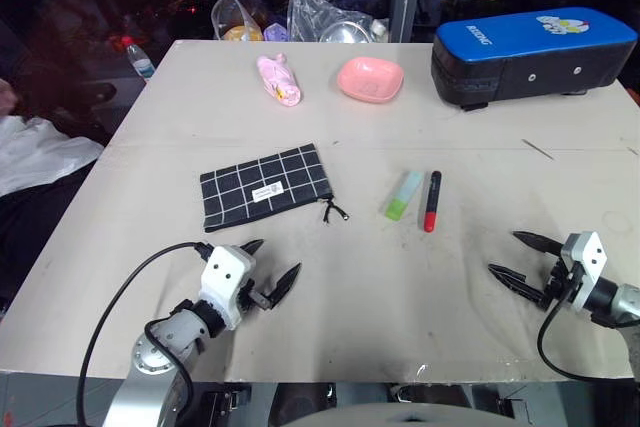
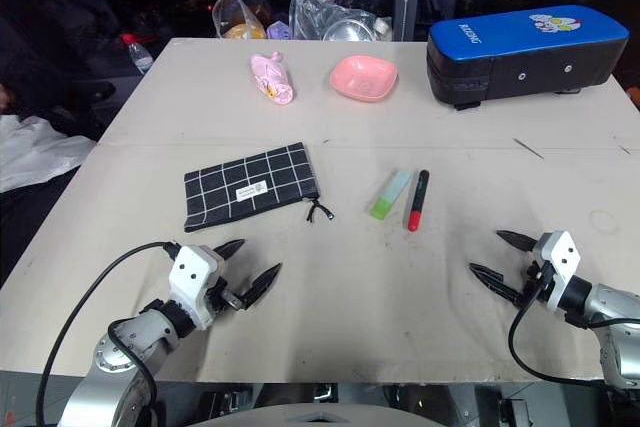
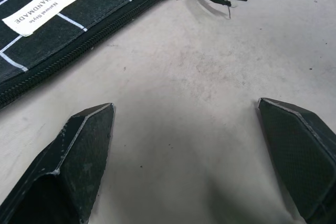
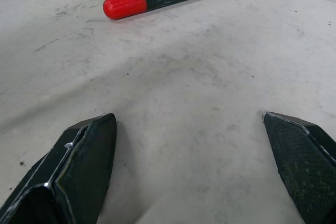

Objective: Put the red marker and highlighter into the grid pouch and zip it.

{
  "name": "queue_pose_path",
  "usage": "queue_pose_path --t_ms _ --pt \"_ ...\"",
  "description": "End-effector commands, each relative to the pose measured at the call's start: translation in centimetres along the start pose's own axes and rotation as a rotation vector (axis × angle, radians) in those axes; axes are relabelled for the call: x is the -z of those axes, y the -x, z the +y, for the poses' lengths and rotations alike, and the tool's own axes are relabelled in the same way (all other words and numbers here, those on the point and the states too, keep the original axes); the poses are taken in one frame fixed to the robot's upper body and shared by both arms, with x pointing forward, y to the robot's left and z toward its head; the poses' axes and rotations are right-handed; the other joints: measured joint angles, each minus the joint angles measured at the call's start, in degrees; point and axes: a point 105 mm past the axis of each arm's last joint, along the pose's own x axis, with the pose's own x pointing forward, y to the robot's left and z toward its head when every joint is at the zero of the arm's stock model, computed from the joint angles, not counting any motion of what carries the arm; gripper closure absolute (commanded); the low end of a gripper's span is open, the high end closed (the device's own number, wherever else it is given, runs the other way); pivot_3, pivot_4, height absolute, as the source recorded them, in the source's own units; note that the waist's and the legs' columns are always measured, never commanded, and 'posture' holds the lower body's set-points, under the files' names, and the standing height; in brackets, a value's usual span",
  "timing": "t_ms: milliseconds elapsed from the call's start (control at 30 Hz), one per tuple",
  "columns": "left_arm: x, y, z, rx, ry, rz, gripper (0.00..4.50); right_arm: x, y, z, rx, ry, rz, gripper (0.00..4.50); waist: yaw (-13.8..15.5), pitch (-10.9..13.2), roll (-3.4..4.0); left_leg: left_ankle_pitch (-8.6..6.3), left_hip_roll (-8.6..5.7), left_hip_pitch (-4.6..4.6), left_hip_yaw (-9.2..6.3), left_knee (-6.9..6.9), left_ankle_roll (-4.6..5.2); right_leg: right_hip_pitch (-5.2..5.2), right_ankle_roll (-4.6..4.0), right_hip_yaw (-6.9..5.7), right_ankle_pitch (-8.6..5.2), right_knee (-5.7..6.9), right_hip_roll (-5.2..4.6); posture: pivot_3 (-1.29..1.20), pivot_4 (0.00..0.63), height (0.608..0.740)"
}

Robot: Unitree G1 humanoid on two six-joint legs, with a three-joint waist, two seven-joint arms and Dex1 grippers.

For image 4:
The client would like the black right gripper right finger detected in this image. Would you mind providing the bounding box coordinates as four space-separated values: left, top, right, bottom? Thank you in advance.
262 111 336 224

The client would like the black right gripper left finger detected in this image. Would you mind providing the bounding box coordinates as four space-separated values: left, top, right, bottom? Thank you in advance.
0 113 118 224

